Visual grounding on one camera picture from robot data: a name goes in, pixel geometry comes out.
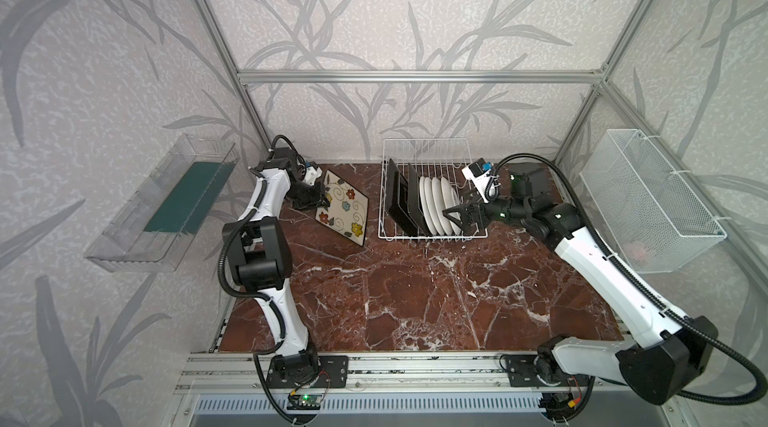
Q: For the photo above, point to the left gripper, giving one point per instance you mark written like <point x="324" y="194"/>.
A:
<point x="314" y="194"/>

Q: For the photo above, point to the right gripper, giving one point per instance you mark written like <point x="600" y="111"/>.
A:
<point x="474" y="211"/>

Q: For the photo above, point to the square floral plate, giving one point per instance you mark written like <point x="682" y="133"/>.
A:
<point x="347" y="209"/>

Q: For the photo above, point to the black square plate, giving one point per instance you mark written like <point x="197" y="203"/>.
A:
<point x="396" y="199"/>
<point x="416" y="224"/>

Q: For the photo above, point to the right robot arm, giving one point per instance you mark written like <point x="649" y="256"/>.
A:
<point x="666" y="350"/>

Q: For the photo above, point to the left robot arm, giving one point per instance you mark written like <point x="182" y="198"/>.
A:
<point x="256" y="262"/>

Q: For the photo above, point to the white round plate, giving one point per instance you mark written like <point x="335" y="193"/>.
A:
<point x="432" y="206"/>
<point x="440" y="201"/>
<point x="425" y="208"/>
<point x="451" y="200"/>

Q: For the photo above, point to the green mat in bin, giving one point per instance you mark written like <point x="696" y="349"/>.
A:
<point x="186" y="207"/>

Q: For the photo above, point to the green led circuit board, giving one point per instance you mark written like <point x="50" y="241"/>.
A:
<point x="303" y="401"/>

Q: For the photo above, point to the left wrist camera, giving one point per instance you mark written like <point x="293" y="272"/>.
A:
<point x="312" y="174"/>

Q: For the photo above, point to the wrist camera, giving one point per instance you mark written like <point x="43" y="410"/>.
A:
<point x="312" y="174"/>
<point x="479" y="174"/>

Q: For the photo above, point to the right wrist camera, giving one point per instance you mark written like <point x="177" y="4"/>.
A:
<point x="479" y="174"/>

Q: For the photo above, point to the white wire dish rack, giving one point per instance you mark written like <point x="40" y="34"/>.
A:
<point x="435" y="158"/>

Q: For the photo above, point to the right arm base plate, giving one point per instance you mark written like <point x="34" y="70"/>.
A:
<point x="531" y="370"/>

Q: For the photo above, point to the clear plastic wall bin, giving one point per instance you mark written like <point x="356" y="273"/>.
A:
<point x="123" y="246"/>

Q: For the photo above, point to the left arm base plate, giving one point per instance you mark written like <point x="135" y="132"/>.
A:
<point x="328" y="371"/>

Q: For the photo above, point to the white mesh wall basket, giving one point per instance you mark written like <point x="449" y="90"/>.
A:
<point x="655" y="219"/>

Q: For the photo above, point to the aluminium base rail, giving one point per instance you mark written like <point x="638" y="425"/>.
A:
<point x="366" y="373"/>

